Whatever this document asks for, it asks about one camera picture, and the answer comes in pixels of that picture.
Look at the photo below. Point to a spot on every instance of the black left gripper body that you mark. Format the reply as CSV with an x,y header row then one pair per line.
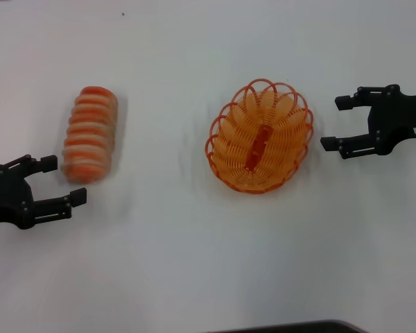
x,y
7,194

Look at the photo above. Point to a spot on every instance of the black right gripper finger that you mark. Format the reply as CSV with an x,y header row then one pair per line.
x,y
357,144
364,97

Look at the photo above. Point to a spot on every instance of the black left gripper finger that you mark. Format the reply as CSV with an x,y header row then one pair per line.
x,y
48,163
55,206

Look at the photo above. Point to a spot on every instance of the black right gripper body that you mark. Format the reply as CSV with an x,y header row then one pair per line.
x,y
402,118

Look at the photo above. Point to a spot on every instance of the orange striped shrimp toy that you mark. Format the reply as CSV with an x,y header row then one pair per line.
x,y
90,138

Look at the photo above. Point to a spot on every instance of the orange plastic woven basket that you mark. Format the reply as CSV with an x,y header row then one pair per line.
x,y
281,125

